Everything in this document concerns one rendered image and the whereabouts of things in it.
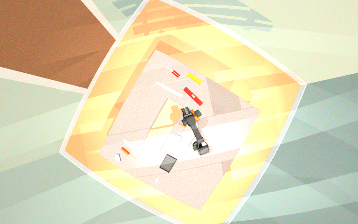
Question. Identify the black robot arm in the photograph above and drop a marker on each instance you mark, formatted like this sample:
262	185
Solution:
189	118

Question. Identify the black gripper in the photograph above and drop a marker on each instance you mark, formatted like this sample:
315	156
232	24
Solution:
196	113

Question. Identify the yellow flat bar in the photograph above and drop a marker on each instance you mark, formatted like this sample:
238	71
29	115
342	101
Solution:
194	78

